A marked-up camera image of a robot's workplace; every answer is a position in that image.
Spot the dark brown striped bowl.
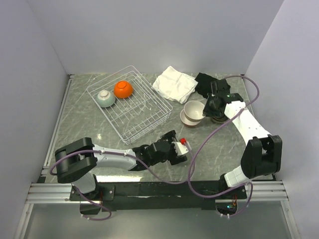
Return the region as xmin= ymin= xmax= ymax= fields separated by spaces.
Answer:
xmin=210 ymin=117 xmax=228 ymax=124

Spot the red ceramic bowl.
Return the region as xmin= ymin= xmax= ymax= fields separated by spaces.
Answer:
xmin=179 ymin=110 xmax=201 ymax=128

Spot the tan floral bowl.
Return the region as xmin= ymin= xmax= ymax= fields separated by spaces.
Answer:
xmin=184 ymin=101 xmax=205 ymax=122

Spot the orange ceramic bowl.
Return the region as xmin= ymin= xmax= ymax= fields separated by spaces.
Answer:
xmin=114 ymin=81 xmax=134 ymax=99

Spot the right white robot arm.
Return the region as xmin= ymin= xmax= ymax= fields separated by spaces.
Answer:
xmin=203 ymin=79 xmax=283 ymax=199

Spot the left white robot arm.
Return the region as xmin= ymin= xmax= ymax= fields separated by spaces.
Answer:
xmin=49 ymin=130 xmax=189 ymax=200

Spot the black folded cloth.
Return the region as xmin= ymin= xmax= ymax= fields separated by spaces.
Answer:
xmin=195 ymin=73 xmax=230 ymax=99

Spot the white folded cloth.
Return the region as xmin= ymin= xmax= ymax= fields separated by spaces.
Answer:
xmin=153 ymin=66 xmax=198 ymax=104

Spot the black base beam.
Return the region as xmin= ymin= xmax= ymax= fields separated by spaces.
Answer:
xmin=84 ymin=182 xmax=247 ymax=211

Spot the pale green ceramic bowl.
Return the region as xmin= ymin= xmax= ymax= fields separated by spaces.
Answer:
xmin=96 ymin=90 xmax=116 ymax=108

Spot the white wire dish rack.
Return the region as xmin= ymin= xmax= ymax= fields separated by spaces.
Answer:
xmin=86 ymin=65 xmax=173 ymax=144

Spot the aluminium frame rail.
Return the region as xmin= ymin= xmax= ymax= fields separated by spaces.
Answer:
xmin=14 ymin=73 xmax=73 ymax=239

